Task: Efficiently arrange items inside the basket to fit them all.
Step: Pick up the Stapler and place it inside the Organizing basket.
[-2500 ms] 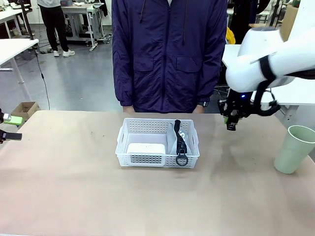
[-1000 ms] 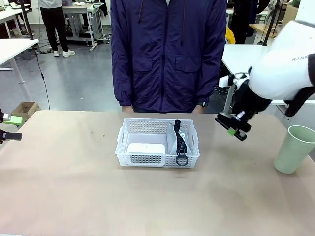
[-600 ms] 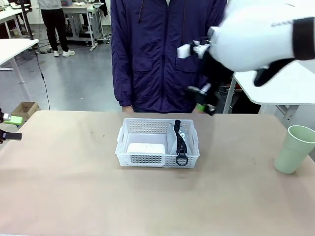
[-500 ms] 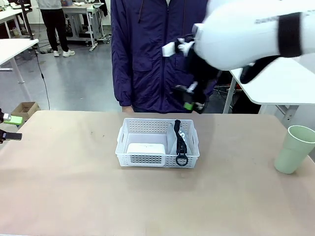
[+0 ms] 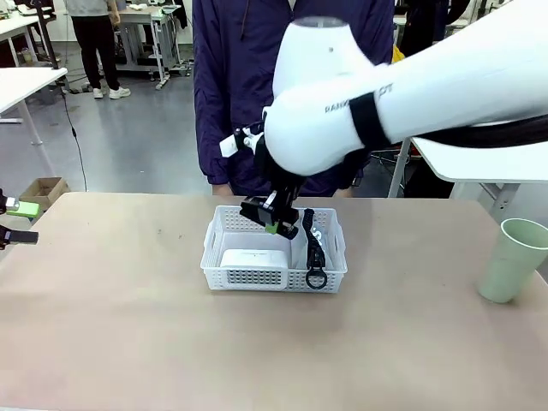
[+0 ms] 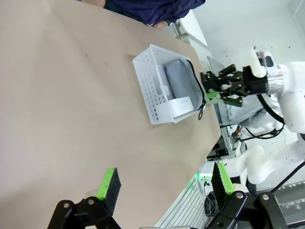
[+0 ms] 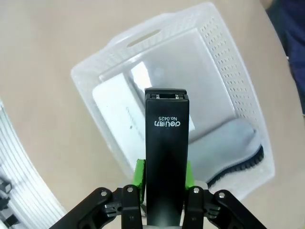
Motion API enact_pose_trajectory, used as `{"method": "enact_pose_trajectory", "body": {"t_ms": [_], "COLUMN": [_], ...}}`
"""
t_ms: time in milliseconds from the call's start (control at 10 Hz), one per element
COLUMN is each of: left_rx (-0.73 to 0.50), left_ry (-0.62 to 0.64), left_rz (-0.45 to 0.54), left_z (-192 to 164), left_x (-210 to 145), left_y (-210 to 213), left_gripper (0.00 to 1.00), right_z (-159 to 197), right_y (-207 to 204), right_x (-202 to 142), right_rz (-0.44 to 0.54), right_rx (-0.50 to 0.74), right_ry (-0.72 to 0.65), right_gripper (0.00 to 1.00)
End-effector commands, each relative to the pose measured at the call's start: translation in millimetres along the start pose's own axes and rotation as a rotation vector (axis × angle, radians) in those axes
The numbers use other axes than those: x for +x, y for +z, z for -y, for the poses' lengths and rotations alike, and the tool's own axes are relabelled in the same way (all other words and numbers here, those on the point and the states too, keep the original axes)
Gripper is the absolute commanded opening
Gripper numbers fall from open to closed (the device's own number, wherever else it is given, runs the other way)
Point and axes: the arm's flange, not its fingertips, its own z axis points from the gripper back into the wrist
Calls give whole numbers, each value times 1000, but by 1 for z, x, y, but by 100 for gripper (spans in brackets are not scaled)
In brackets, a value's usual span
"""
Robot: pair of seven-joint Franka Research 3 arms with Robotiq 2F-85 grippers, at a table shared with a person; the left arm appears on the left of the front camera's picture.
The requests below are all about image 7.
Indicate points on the white perforated plastic basket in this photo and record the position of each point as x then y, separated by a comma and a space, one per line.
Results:
147, 33

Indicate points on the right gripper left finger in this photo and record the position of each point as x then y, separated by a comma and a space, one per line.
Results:
119, 207

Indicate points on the white rectangular device box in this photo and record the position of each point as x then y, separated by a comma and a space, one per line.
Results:
114, 107

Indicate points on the white ribbed panel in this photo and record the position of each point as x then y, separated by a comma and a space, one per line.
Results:
21, 171

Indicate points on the person's navy blue jacket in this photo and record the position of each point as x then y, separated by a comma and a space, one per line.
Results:
295, 47

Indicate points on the black stapler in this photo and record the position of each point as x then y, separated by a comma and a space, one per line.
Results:
166, 155

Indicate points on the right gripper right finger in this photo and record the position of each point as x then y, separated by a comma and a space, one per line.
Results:
209, 210

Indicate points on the grey pouch with black zipper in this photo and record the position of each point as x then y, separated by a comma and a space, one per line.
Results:
221, 143

